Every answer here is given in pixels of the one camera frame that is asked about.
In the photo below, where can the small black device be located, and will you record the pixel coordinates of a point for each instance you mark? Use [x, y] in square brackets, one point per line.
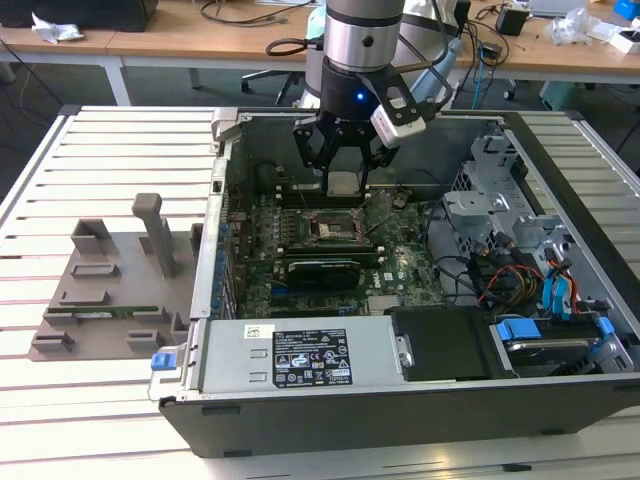
[491, 50]

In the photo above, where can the RAM slot black clips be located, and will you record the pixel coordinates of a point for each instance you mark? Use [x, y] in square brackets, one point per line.
[287, 192]
[325, 245]
[340, 202]

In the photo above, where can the wooden desk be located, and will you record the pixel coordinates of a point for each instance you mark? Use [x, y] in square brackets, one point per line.
[550, 62]
[175, 42]

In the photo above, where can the black office chair base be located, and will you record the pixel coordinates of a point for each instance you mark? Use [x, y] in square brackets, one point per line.
[262, 76]

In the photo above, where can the black graphics card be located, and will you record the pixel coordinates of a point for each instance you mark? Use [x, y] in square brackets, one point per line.
[325, 275]

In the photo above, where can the black caster wheel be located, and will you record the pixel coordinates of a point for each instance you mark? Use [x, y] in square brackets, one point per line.
[510, 94]

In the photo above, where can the coin cell battery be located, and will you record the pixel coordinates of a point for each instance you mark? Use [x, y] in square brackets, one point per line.
[399, 202]

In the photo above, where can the crumpled white paper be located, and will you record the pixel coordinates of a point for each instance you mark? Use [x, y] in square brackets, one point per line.
[55, 30]

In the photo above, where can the black equipment case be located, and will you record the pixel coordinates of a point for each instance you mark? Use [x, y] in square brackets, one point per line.
[100, 12]

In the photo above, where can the small black box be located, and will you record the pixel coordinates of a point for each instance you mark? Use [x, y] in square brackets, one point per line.
[511, 22]

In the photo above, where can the silver chipset heatsink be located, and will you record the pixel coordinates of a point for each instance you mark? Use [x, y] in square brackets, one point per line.
[384, 305]

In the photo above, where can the CPU socket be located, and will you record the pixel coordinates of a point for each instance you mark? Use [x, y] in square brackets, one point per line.
[335, 227]

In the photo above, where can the grey flat device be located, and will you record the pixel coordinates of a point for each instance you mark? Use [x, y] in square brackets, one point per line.
[555, 7]

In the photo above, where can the white open box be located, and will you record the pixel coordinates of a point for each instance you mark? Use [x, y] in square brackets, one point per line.
[622, 45]

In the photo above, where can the green motherboard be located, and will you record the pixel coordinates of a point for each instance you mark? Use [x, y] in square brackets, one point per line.
[400, 250]

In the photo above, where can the RAM slot white clips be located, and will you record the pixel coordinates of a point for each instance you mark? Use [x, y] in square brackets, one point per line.
[340, 198]
[287, 187]

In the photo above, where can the silver drive cage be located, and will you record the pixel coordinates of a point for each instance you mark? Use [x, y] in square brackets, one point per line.
[470, 205]

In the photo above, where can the silver power supply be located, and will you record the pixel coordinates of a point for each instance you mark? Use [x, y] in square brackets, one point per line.
[230, 350]

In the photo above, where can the blue disk carrier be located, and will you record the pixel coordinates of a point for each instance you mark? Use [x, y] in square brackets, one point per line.
[515, 330]

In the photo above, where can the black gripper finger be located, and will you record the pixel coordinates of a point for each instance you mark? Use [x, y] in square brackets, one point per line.
[310, 142]
[375, 157]

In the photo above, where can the green RAM stick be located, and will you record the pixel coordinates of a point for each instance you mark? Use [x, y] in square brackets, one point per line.
[370, 256]
[125, 310]

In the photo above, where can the black PC case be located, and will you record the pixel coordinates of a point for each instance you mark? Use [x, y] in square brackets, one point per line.
[350, 420]

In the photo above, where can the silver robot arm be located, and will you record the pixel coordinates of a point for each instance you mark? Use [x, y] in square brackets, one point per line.
[362, 30]

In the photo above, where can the teal box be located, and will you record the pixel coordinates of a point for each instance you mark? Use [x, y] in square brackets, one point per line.
[560, 95]

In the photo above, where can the blue box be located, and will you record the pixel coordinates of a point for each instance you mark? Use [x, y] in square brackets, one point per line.
[624, 9]

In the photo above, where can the grey case release latch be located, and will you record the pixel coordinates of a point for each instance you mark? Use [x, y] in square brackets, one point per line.
[224, 122]

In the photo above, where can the clear plastic bags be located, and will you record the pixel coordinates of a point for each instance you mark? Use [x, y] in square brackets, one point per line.
[570, 27]

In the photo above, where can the grey parts rack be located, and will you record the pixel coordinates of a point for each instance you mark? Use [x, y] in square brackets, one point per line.
[125, 300]

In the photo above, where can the blue expansion slot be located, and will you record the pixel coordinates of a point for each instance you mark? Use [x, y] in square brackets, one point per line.
[280, 289]

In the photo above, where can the blue plastic latch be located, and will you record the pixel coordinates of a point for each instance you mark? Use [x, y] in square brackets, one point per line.
[162, 362]

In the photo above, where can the hard disk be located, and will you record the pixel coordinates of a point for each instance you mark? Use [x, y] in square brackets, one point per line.
[550, 360]

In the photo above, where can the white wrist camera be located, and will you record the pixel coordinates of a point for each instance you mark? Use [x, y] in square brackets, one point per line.
[400, 127]

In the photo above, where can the silver CPU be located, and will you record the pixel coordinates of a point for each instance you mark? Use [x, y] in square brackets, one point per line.
[344, 184]

